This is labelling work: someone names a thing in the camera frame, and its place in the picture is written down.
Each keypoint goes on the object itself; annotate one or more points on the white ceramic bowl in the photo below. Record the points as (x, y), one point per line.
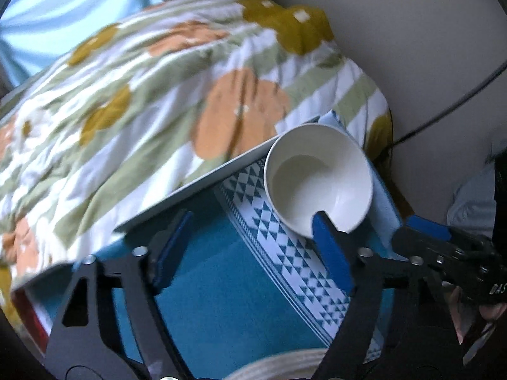
(315, 167)

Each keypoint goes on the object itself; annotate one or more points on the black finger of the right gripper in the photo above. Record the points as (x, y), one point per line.
(441, 247)

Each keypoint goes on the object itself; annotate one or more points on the person's right hand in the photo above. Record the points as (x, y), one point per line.
(463, 316)

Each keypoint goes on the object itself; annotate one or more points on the stack of beige plates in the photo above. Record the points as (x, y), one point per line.
(298, 364)

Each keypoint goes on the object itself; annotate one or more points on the floral striped bed duvet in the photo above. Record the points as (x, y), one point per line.
(151, 103)

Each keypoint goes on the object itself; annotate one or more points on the light blue window cloth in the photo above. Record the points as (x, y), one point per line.
(34, 33)

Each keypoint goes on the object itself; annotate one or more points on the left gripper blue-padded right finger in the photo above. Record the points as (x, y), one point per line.
(334, 249)

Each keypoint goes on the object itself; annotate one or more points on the blue patterned tablecloth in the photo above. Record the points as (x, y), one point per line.
(247, 288)

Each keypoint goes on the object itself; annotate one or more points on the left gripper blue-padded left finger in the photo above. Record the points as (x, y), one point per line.
(168, 248)

